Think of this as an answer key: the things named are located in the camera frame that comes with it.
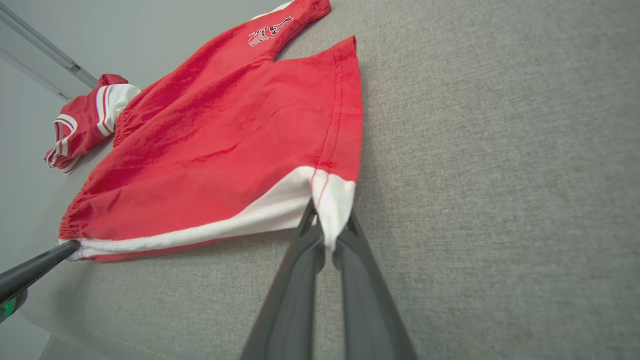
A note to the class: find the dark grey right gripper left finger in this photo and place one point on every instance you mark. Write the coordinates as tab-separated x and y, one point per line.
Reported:
290	310

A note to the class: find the red Bulls jersey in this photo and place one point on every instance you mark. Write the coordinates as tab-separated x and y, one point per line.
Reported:
85	125

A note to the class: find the red shorts with white trim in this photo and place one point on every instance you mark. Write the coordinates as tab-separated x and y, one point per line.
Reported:
225	150

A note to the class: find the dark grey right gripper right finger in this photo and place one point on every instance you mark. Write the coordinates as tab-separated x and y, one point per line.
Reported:
370	310

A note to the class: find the grey metal partition post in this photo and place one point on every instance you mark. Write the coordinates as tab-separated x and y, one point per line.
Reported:
64	96
50	46

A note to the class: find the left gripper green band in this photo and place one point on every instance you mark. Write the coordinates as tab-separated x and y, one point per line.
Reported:
10	307

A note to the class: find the grey fabric sofa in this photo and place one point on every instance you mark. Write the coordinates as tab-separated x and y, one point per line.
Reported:
500	200

